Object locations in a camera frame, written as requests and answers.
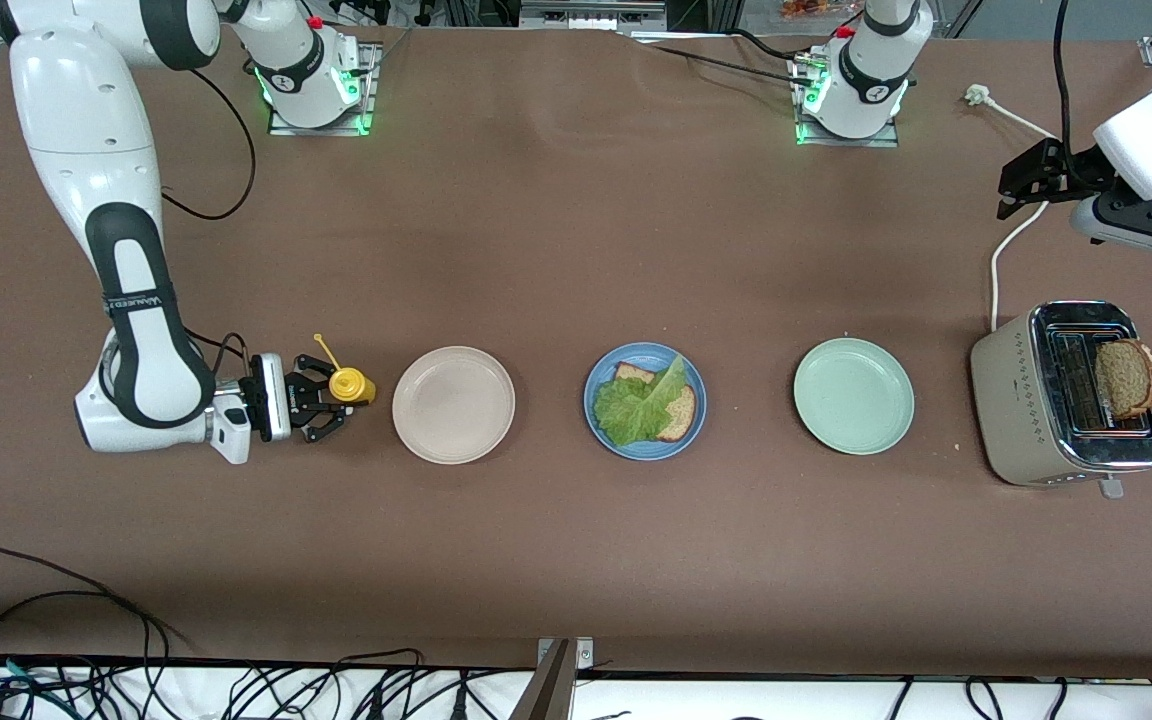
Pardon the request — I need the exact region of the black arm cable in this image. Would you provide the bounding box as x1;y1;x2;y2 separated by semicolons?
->
161;65;257;222
1053;0;1102;181

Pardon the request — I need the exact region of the black cable on table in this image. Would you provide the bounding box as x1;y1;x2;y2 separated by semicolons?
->
626;30;817;91

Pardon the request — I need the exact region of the light green plate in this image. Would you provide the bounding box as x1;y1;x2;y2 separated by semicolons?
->
793;338;916;456

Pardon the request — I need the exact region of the white toaster power cable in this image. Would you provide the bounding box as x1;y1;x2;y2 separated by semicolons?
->
966;85;1062;333

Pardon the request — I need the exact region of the beige and chrome toaster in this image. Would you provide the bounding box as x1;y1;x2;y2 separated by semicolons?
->
970;300;1152;500

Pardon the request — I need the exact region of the blue plate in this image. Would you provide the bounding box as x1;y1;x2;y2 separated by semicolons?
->
583;342;708;461

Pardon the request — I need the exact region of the brown bread slice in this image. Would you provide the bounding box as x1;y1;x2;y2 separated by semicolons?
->
1094;338;1152;420
614;363;698;443

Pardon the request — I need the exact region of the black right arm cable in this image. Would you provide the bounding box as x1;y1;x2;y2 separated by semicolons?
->
161;65;257;222

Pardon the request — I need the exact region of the yellow mustard squeeze bottle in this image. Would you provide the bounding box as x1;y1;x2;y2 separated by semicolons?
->
313;333;377;406

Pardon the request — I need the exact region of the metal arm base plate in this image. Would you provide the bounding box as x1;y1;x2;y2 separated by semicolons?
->
791;45;902;149
266;40;384;137

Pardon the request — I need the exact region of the green lettuce leaf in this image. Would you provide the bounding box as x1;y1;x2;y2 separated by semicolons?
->
593;352;687;448

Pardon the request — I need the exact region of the grey metal box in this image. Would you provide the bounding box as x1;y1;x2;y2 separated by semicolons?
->
518;0;667;31

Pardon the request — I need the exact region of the aluminium table bracket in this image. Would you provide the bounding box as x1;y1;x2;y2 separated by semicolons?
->
508;637;597;720

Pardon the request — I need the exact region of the beige plate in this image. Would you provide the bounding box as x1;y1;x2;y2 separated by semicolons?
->
392;346;516;465

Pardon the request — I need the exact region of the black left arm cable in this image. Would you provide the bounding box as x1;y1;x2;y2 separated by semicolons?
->
1053;0;1102;181

